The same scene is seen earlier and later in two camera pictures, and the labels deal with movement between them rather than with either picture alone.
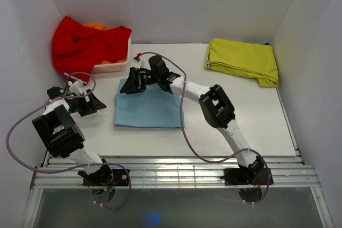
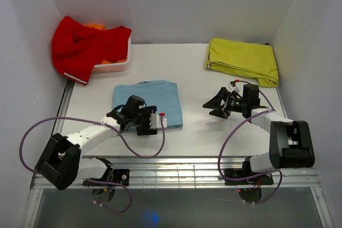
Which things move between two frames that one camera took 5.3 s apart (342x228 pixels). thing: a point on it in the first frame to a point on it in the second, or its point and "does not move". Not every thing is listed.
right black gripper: [134, 84] to [222, 111]
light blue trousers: [155, 107] does not move
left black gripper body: [80, 105] to [141, 121]
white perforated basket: [115, 67] does not move
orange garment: [95, 26] does not move
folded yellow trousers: [255, 60] does not move
